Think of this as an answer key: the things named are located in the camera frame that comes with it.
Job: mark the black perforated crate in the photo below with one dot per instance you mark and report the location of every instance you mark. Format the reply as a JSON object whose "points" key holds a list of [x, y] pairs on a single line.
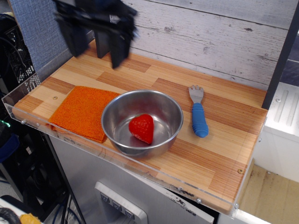
{"points": [[16, 67]]}

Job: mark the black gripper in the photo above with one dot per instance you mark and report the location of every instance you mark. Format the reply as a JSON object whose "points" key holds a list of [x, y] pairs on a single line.
{"points": [[114, 16]]}

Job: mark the clear acrylic table guard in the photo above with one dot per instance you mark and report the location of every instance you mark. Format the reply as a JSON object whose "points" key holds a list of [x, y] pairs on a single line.
{"points": [[195, 171]]}

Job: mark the dark grey right post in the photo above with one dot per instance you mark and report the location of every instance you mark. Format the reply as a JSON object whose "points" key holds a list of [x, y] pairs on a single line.
{"points": [[282, 60]]}

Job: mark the red toy strawberry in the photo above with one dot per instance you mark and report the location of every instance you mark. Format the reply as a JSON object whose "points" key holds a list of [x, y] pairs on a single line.
{"points": [[142, 127]]}

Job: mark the grey button panel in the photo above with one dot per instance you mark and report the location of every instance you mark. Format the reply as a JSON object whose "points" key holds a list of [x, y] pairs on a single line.
{"points": [[121, 210]]}

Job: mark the stainless steel pot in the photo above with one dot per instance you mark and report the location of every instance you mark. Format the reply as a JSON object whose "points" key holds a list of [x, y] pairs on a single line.
{"points": [[165, 111]]}

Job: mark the orange knitted cloth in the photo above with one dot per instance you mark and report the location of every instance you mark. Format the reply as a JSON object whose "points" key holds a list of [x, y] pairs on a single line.
{"points": [[81, 112]]}

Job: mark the blue handled metal fork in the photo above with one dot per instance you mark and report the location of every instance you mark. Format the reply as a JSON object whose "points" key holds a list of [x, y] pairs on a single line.
{"points": [[199, 125]]}

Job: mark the white ribbed box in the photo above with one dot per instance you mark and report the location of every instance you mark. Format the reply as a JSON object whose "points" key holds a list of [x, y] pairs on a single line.
{"points": [[283, 115]]}

